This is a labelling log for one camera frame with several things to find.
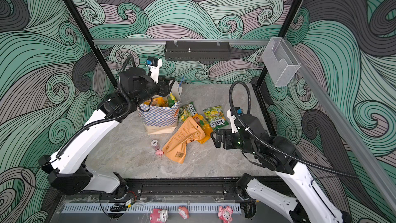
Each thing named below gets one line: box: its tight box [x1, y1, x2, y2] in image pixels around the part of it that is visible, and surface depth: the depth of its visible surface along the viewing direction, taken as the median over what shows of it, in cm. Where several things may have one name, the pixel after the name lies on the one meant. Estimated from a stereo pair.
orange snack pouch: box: [162, 116, 207, 165], surface depth 85 cm
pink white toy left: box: [149, 208, 169, 223], surface depth 65 cm
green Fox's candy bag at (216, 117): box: [202, 105, 230, 131], surface depth 100 cm
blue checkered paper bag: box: [137, 94, 180, 136], surface depth 85 cm
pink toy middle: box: [177, 205, 190, 220], surface depth 65 cm
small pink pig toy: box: [155, 149, 164, 157], surface depth 85 cm
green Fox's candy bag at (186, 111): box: [178, 101, 198, 123], surface depth 102 cm
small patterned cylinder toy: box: [150, 139, 158, 147], surface depth 85 cm
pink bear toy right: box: [217, 205, 234, 223], surface depth 67 cm
